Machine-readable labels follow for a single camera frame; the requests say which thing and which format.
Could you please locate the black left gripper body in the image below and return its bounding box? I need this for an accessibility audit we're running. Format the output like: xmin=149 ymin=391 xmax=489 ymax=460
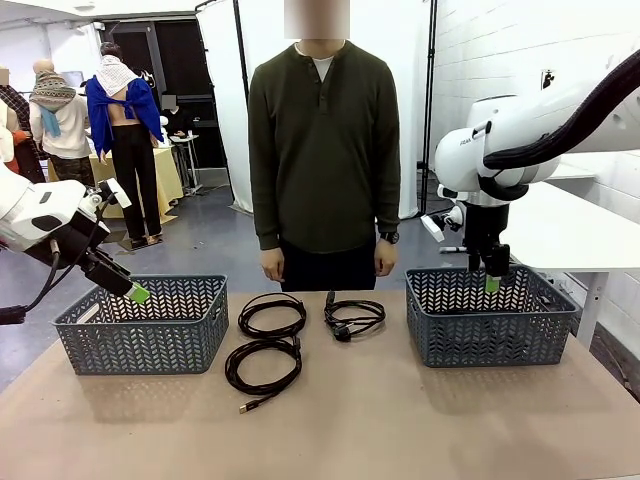
xmin=24 ymin=209 xmax=112 ymax=274

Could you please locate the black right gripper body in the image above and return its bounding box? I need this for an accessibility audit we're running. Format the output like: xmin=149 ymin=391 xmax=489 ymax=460
xmin=464 ymin=202 xmax=511 ymax=251

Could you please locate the black power cable Schuko plug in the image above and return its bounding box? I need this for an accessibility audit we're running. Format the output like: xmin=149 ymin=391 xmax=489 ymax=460
xmin=323 ymin=289 xmax=387 ymax=344

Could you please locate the black cable gold USB plug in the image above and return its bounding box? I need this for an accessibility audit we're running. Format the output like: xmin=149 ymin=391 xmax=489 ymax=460
xmin=224 ymin=335 xmax=304 ymax=416

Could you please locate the person's left forearm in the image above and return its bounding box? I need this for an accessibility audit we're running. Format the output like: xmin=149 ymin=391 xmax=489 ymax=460
xmin=374 ymin=164 xmax=402 ymax=236

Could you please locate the person's right forearm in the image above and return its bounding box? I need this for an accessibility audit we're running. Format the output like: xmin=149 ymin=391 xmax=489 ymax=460
xmin=252 ymin=164 xmax=284 ymax=251

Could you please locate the person's left hand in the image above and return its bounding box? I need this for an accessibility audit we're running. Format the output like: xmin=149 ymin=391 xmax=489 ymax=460
xmin=374 ymin=242 xmax=400 ymax=278

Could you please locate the person's right hand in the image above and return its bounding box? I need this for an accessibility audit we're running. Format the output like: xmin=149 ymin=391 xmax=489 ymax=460
xmin=260 ymin=247 xmax=285 ymax=284

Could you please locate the gray plastic lattice basket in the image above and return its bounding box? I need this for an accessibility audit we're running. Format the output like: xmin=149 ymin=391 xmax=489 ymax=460
xmin=52 ymin=273 xmax=230 ymax=376
xmin=404 ymin=264 xmax=581 ymax=370

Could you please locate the white table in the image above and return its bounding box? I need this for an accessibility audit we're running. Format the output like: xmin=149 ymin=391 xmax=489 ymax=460
xmin=492 ymin=177 xmax=640 ymax=351

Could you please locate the mannequin with blue sweater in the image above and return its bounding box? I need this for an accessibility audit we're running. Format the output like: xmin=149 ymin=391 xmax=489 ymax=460
xmin=84 ymin=42 xmax=166 ymax=247

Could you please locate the table with yellow cloth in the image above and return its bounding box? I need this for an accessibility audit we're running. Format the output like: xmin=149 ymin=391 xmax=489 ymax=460
xmin=47 ymin=144 xmax=185 ymax=220

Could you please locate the mannequin with patterned scarf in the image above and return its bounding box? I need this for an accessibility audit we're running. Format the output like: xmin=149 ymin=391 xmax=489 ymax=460
xmin=28 ymin=58 xmax=94 ymax=187

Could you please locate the person in plaid coat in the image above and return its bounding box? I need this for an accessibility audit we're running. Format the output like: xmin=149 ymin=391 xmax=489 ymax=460
xmin=0 ymin=65 xmax=46 ymax=184

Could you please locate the person in dark clothes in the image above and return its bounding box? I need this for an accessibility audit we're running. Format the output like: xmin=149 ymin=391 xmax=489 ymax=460
xmin=159 ymin=93 xmax=201 ymax=146

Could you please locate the black backdrop stand pole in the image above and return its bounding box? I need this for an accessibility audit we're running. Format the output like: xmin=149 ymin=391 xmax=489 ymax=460
xmin=232 ymin=0 xmax=251 ymax=101
xmin=417 ymin=0 xmax=440 ymax=216

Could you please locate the person in olive sweater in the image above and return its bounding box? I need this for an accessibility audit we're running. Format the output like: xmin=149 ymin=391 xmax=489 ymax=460
xmin=247 ymin=0 xmax=402 ymax=292

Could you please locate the white backdrop screen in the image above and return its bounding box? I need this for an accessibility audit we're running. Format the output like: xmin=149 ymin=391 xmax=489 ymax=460
xmin=195 ymin=0 xmax=432 ymax=220

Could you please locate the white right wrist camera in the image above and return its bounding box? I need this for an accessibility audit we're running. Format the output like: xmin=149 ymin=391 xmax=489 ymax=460
xmin=420 ymin=185 xmax=469 ymax=245

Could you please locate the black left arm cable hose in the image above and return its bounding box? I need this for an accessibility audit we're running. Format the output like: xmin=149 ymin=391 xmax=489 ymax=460
xmin=0 ymin=192 xmax=117 ymax=326

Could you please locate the black right arm cable sleeve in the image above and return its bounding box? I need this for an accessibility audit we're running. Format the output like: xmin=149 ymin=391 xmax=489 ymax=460
xmin=477 ymin=49 xmax=640 ymax=201

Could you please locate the black cable blue plug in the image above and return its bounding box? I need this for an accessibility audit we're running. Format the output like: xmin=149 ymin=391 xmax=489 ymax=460
xmin=237 ymin=293 xmax=308 ymax=341

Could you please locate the dark doorway frame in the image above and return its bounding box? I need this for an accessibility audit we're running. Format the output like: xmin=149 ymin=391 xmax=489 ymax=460
xmin=92 ymin=19 xmax=227 ymax=171

